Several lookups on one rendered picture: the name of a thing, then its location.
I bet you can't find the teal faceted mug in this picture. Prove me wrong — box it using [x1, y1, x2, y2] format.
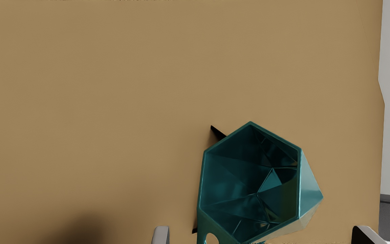
[196, 121, 324, 244]

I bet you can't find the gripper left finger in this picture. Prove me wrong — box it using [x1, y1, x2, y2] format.
[152, 226, 170, 244]

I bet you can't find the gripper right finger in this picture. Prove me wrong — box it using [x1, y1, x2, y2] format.
[352, 225, 390, 244]

